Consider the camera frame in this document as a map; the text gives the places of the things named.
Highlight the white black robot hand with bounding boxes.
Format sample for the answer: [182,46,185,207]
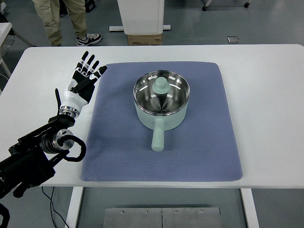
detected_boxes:
[60,51,107,113]

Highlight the green pot with handle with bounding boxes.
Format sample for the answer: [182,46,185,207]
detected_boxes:
[133,70,191,152]

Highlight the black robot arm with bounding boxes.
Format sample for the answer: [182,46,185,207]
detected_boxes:
[0,51,107,198]

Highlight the brown cardboard box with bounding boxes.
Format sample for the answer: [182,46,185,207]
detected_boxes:
[127,34,162,46]

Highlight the person in khaki trousers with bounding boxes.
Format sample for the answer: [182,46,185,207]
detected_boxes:
[32,0,103,47]

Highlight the glass lid with green knob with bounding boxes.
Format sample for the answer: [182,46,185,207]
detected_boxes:
[133,70,190,116]

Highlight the chair caster wheels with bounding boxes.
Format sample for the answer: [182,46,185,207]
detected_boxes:
[201,0,252,12]

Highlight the blue textured mat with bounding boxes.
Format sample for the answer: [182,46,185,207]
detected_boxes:
[81,62,243,182]

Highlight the metal floor socket plate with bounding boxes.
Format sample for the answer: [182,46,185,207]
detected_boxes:
[227,36,240,44]

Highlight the white left table leg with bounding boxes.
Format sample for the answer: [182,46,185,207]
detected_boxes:
[65,187,84,228]

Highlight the white table leg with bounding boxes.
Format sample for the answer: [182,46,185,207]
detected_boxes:
[65,187,84,228]
[240,189,260,228]

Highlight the white right table leg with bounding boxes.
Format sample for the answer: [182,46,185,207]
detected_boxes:
[240,189,260,228]

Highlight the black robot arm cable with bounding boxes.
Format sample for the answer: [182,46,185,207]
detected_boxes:
[55,88,87,162]

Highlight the white pedestal cabinet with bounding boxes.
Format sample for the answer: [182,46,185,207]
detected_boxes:
[109,0,171,35]

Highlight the black floor cable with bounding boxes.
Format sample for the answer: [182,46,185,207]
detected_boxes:
[41,186,70,228]

